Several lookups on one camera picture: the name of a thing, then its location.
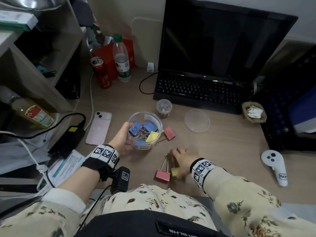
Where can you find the person's right hand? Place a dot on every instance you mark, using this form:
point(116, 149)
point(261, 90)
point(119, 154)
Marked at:
point(186, 160)

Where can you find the person's left hand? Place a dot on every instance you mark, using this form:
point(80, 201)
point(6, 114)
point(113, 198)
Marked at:
point(121, 140)

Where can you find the large clear plastic jar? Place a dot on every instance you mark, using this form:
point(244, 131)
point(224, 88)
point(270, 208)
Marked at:
point(133, 143)

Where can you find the yellow large binder clip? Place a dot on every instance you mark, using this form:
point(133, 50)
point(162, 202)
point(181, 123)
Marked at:
point(174, 172)

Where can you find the pile of large binder clips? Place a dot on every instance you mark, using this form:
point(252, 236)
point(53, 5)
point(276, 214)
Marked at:
point(163, 175)

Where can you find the pink large binder clip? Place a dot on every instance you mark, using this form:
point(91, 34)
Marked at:
point(169, 133)

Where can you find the blue large binder clip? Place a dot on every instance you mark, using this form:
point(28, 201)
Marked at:
point(150, 126)

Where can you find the large clear plastic lid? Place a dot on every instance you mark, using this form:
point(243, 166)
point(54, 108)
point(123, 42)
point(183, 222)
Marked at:
point(197, 120)

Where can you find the small clear plastic jar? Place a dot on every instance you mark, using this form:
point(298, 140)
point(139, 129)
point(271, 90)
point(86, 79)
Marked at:
point(160, 114)

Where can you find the pile of small binder clips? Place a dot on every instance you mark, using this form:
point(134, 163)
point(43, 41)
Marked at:
point(164, 107)

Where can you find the person's right forearm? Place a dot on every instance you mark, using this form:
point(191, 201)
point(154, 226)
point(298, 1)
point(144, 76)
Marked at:
point(247, 199)

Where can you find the person's left forearm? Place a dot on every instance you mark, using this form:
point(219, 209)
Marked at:
point(76, 185)

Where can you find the person's floral cream jacket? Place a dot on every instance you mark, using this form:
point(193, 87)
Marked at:
point(148, 199)

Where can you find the person's black garment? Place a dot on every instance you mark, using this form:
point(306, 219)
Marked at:
point(118, 224)

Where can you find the pink smartphone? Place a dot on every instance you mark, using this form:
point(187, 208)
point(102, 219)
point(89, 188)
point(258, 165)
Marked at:
point(98, 130)

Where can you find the black power adapter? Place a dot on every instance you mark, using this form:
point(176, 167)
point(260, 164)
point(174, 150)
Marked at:
point(66, 143)

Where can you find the white teal tissue pack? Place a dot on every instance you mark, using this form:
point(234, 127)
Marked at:
point(66, 167)

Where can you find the red drink can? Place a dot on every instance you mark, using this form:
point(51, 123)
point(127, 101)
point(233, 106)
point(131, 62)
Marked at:
point(103, 78)

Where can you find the black keyboard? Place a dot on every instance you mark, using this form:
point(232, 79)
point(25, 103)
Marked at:
point(187, 91)

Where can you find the clear water bottle green cap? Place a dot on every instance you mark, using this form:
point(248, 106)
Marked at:
point(122, 66)

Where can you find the black electronic device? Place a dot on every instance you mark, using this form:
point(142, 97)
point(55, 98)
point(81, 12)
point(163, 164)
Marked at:
point(70, 83)

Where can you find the small white device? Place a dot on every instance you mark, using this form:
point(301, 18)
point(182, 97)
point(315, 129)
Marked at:
point(150, 67)

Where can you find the brown paper cup with tissue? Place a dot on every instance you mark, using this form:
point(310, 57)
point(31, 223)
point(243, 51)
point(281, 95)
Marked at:
point(254, 120)

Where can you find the crumpled white tissue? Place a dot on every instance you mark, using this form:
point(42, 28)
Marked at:
point(254, 112)

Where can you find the white handheld controller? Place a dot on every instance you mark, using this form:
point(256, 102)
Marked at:
point(271, 157)

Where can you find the red cardboard box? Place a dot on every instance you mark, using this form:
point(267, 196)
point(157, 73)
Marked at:
point(106, 56)

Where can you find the yellow juice bottle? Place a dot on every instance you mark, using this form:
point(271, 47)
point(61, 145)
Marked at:
point(37, 114)

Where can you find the black plastic crate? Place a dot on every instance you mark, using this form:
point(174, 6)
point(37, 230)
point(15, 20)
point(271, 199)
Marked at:
point(274, 115)

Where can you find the crumpled clear plastic wrap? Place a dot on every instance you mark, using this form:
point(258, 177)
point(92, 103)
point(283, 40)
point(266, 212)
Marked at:
point(98, 39)

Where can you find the teal small gadget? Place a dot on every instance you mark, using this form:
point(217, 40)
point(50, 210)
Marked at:
point(42, 69)

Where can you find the grey shelf unit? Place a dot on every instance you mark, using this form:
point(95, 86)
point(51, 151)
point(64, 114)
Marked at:
point(27, 81)

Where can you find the black computer monitor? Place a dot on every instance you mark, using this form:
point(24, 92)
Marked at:
point(222, 41)

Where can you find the white paper sheet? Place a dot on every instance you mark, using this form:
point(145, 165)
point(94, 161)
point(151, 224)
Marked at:
point(306, 128)

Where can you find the black chair base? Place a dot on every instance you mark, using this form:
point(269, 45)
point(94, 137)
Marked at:
point(14, 204)

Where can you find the blue folder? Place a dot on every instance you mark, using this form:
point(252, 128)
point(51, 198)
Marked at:
point(303, 106)

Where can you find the dark fabric bag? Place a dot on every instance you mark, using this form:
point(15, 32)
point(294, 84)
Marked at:
point(84, 12)

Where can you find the green white box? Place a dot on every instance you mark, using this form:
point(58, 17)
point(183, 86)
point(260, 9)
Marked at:
point(14, 19)

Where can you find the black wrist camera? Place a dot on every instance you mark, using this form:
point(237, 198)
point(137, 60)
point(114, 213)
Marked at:
point(121, 178)

